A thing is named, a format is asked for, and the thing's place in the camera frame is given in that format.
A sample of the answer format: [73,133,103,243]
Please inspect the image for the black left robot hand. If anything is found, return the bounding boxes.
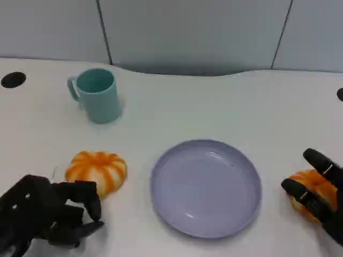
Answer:
[0,174,105,257]

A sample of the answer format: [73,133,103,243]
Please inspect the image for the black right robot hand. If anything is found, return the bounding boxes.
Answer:
[280,148,343,247]

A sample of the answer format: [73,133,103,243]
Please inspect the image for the orange white toy bread roll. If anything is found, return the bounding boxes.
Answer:
[65,151,128,200]
[286,169,339,223]

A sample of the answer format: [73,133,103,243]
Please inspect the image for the pale green mug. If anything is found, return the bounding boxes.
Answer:
[66,68,124,124]

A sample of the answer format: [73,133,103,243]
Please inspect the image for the lilac plate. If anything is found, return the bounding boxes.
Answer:
[150,139,263,239]

